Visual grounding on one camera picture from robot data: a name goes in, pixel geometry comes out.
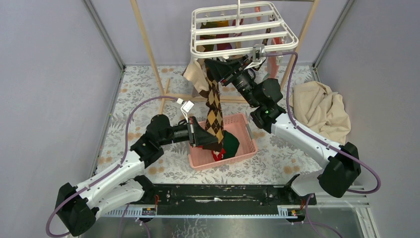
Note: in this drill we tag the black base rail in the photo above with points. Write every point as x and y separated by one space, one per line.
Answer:
225 200

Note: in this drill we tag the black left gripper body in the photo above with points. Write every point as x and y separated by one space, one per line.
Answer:
183 133

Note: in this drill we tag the brown argyle sock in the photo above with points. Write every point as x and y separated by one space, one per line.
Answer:
214 121
265 40

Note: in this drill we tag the red patterned sock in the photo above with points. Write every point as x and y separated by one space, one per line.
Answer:
216 155

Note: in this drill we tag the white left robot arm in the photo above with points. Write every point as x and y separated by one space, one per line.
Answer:
79 206

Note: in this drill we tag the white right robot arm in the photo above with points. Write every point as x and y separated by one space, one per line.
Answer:
337 173

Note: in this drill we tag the white plastic clip hanger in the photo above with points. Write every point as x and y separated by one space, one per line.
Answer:
210 26

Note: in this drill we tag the beige crumpled cloth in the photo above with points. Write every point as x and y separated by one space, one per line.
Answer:
320 109

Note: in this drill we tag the pink plastic basket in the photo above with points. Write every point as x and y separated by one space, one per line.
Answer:
236 124

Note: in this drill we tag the maroon hanging sock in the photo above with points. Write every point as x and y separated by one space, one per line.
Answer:
238 44

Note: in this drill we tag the floral patterned mat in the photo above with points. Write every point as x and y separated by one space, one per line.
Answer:
275 161

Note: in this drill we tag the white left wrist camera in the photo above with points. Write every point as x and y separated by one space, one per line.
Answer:
185 107

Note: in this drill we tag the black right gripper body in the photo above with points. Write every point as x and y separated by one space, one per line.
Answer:
243 82

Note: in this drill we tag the cream sock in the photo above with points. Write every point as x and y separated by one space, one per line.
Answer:
194 74

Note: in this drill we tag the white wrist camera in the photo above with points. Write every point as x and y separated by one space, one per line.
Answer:
185 107
258 55

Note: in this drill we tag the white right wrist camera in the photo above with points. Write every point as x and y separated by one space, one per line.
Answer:
258 55

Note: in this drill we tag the dark green sock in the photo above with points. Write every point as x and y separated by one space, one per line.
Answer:
230 145

